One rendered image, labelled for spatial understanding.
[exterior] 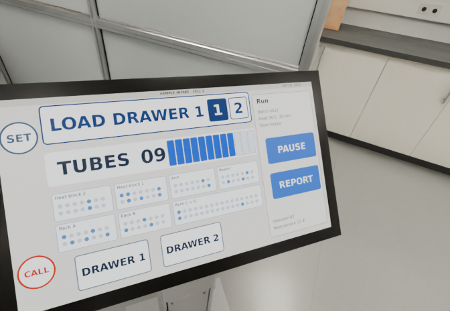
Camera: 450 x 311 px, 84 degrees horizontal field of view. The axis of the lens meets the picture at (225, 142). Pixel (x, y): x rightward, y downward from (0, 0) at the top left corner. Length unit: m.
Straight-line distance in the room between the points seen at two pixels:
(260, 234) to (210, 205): 0.10
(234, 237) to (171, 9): 0.94
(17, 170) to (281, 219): 0.39
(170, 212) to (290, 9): 0.77
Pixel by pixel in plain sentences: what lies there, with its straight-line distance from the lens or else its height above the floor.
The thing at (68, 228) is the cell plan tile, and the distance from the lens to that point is 0.40.
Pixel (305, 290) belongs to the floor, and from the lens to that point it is 1.58.
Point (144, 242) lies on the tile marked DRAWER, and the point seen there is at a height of 1.02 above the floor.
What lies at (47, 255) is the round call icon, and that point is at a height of 1.03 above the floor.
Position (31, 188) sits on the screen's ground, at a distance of 0.41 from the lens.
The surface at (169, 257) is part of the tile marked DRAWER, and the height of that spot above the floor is 1.00.
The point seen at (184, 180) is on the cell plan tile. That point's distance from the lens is 0.39.
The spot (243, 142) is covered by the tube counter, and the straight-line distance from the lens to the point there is 0.41.
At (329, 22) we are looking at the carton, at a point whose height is 0.96.
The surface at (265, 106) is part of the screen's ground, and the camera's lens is 0.44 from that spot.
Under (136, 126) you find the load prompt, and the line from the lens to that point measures 0.38.
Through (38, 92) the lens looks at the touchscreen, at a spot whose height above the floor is 1.19.
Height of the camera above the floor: 1.36
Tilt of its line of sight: 37 degrees down
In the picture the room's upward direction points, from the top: 7 degrees clockwise
